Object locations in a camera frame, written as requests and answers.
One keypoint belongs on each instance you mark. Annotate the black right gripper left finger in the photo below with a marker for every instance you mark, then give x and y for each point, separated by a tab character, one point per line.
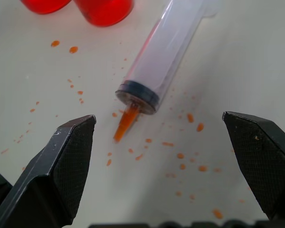
59	171

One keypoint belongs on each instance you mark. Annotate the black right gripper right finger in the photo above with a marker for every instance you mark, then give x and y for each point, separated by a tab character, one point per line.
261	164

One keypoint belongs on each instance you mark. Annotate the clear plastic syringe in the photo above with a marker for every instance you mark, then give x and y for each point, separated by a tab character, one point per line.
160	59

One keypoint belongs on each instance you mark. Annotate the red liquid container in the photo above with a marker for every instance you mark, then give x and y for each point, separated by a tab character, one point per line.
44	5
102	10

